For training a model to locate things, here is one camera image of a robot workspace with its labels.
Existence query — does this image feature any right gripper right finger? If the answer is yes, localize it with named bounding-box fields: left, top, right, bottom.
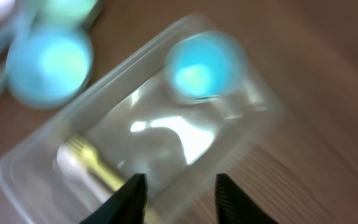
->
left=214, top=173, right=278, bottom=224

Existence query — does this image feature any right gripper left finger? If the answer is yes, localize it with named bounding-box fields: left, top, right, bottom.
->
left=80, top=174, right=147, bottom=224

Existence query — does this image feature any yellow fork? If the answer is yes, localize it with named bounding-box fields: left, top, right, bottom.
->
left=63, top=136, right=159, bottom=223

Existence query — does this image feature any blue cup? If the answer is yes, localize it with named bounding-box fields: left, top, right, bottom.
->
left=165, top=30, right=248, bottom=104

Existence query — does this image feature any blue bowl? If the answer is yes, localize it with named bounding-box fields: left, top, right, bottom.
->
left=6, top=26, right=94, bottom=110

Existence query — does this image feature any green bowl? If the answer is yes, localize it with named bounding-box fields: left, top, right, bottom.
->
left=38, top=0, right=104, bottom=29

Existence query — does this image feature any light blue fork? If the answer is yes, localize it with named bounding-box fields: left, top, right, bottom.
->
left=0, top=12, right=36, bottom=53

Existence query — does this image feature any clear plastic container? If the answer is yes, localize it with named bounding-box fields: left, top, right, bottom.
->
left=0, top=15, right=283, bottom=223

